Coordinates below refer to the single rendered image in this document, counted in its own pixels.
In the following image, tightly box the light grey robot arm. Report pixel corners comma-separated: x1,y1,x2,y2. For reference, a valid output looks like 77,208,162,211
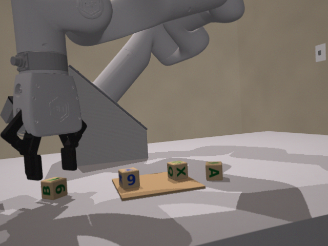
10,0,245,103

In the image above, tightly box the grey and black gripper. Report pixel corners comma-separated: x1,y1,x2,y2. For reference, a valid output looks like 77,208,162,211
1,70,87,181

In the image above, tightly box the tan flat mat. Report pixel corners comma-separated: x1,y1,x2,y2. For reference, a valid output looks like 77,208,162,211
112,172,206,201

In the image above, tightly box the wooden letter block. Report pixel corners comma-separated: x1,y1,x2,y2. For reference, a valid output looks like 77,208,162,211
167,160,188,180
118,168,140,189
206,161,223,181
41,177,68,200

